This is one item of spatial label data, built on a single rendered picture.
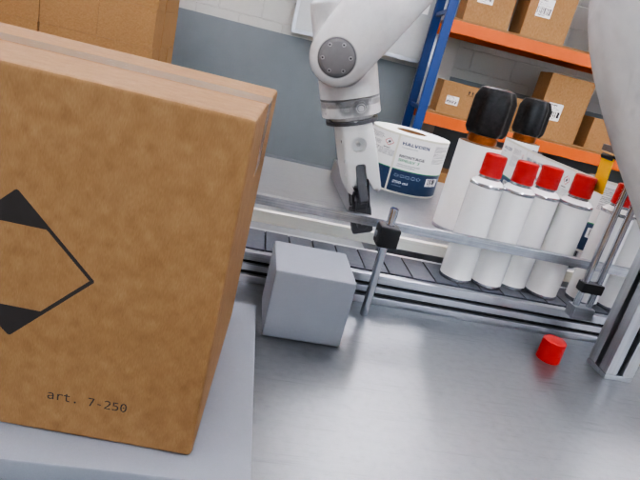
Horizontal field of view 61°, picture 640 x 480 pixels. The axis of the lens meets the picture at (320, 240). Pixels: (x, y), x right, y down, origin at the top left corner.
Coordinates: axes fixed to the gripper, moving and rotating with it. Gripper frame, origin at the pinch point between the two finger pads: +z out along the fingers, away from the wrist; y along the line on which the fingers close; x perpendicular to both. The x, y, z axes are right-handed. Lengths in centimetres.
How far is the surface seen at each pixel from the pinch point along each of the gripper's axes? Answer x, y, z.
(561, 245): -30.8, -2.8, 7.8
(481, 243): -17.3, -4.4, 4.9
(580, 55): -226, 342, 15
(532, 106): -54, 57, -3
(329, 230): 4.8, 3.4, 2.3
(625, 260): -42.0, -2.2, 12.5
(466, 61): -169, 433, 16
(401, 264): -6.0, 0.8, 8.9
